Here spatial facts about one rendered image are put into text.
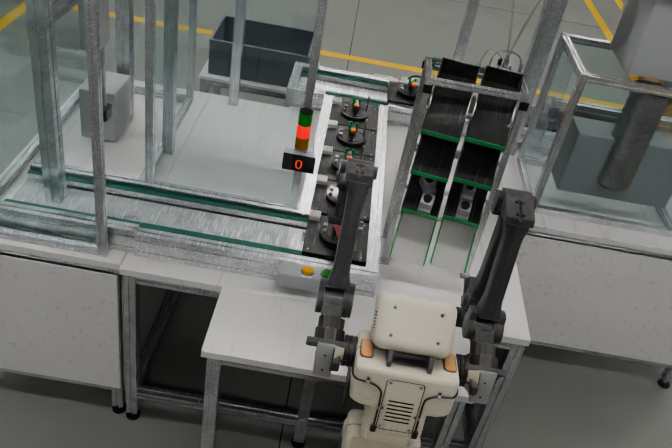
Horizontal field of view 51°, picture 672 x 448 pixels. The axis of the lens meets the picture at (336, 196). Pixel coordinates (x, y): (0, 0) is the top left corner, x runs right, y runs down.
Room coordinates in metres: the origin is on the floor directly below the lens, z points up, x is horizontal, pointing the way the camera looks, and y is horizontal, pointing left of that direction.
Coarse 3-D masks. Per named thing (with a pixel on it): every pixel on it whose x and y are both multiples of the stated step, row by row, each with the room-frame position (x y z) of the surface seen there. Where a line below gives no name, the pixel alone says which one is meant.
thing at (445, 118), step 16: (448, 64) 2.29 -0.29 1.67; (464, 64) 2.27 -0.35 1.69; (464, 80) 2.29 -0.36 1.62; (432, 96) 2.18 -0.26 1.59; (448, 96) 2.22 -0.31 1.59; (464, 96) 2.22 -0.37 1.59; (432, 112) 2.15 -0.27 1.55; (448, 112) 2.15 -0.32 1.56; (464, 112) 2.16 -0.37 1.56; (432, 128) 2.09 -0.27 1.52; (448, 128) 2.09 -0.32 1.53
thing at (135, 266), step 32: (384, 192) 2.65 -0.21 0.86; (384, 224) 2.41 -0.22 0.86; (128, 256) 1.93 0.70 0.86; (480, 256) 2.32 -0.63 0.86; (256, 288) 1.88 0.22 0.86; (288, 288) 1.92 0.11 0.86; (384, 288) 2.01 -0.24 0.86; (416, 288) 2.05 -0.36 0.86; (448, 288) 2.08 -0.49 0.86; (512, 288) 2.15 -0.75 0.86; (512, 320) 1.97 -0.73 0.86
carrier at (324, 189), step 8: (320, 176) 2.49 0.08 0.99; (320, 184) 2.46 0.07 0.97; (328, 184) 2.47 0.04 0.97; (320, 192) 2.40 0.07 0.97; (328, 192) 2.38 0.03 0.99; (336, 192) 2.39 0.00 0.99; (368, 192) 2.46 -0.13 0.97; (312, 200) 2.33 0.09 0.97; (320, 200) 2.34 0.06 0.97; (328, 200) 2.34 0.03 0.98; (336, 200) 2.34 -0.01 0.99; (368, 200) 2.41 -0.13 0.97; (312, 208) 2.28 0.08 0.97; (320, 208) 2.29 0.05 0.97; (328, 208) 2.30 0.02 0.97; (368, 208) 2.35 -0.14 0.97; (360, 216) 2.29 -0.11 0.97; (368, 216) 2.30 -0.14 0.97
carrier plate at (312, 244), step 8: (312, 224) 2.18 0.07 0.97; (320, 224) 2.18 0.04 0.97; (360, 224) 2.23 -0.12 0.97; (368, 224) 2.24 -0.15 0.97; (312, 232) 2.13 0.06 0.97; (360, 232) 2.18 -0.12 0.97; (368, 232) 2.19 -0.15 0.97; (304, 240) 2.07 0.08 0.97; (312, 240) 2.08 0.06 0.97; (320, 240) 2.09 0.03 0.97; (360, 240) 2.13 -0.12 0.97; (304, 248) 2.02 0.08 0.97; (312, 248) 2.03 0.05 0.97; (320, 248) 2.04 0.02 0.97; (328, 248) 2.05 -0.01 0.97; (336, 248) 2.06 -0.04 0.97; (360, 248) 2.08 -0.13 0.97; (312, 256) 2.01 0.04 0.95; (320, 256) 2.01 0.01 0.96; (328, 256) 2.01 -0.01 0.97; (360, 256) 2.04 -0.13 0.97; (360, 264) 2.01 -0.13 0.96
